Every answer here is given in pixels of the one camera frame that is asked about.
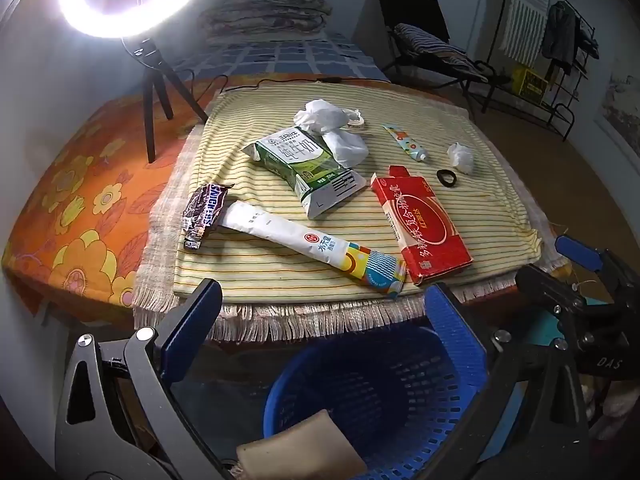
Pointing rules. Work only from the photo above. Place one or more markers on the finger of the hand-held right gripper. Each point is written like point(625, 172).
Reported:
point(577, 252)
point(547, 287)

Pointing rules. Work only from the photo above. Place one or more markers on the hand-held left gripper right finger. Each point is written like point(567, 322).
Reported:
point(452, 335)

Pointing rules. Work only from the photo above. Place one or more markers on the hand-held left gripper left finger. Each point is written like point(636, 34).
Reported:
point(192, 320)

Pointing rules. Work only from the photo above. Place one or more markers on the blue plastic basket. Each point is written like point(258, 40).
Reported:
point(380, 395)

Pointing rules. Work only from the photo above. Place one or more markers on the brown candy bar wrapper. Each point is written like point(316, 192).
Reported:
point(205, 210)

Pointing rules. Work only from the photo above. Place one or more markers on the red cardboard box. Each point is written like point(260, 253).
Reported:
point(425, 225)

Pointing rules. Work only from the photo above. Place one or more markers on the long white toothpaste tube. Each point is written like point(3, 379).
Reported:
point(280, 232)

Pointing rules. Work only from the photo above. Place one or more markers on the white tissue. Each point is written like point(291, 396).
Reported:
point(461, 157)

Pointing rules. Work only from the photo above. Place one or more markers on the green white milk carton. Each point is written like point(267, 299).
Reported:
point(295, 160)

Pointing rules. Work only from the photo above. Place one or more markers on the fruit print hand cream tube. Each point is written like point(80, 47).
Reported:
point(405, 142)

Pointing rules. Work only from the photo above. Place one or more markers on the white plastic bag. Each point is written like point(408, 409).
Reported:
point(345, 147)

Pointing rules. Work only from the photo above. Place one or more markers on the fringed woven cloth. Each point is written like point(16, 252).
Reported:
point(165, 240)

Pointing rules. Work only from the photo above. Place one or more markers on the black clothes rack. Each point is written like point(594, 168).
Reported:
point(530, 110)

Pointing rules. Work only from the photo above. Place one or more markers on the beige sponge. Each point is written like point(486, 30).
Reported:
point(295, 450)

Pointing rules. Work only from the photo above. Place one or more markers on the orange floral bedsheet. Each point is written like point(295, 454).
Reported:
point(85, 185)

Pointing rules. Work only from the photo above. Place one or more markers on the yellow box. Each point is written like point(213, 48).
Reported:
point(530, 85)

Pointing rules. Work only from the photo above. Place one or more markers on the yellow striped cloth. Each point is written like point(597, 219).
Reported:
point(240, 110)

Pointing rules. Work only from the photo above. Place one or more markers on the dark jacket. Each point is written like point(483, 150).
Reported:
point(560, 35)

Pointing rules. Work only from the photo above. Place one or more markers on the black tripod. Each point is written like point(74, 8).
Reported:
point(150, 105)

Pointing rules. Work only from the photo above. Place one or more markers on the white tape roll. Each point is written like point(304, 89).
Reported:
point(361, 121)

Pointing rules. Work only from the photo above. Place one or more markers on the white fringed towel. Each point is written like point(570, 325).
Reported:
point(525, 10)

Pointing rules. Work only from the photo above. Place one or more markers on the blue checked bedsheet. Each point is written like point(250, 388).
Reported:
point(300, 57)

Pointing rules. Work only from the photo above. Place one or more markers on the black folding chair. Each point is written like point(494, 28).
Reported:
point(415, 5)

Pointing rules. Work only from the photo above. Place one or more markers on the folded floral quilt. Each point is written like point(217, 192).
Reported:
point(265, 12)

